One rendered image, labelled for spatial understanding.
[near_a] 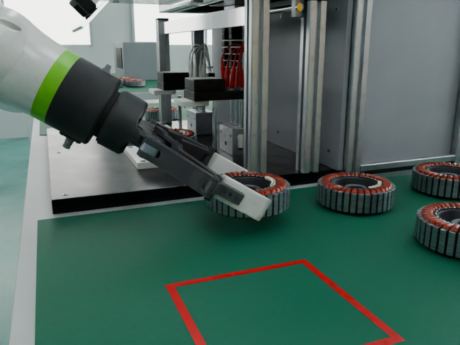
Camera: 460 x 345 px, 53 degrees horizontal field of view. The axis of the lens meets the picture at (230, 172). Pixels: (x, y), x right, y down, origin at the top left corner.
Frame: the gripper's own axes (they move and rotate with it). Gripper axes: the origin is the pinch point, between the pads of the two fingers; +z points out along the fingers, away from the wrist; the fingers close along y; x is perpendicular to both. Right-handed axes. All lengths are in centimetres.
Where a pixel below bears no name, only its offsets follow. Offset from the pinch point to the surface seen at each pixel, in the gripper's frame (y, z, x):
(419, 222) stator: 10.3, 17.5, 8.6
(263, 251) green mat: 10.3, 2.9, -3.4
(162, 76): -53, -16, 4
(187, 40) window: -523, -6, 25
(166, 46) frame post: -74, -19, 10
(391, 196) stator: -0.7, 19.1, 9.2
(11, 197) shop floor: -253, -62, -130
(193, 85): -29.0, -10.7, 7.0
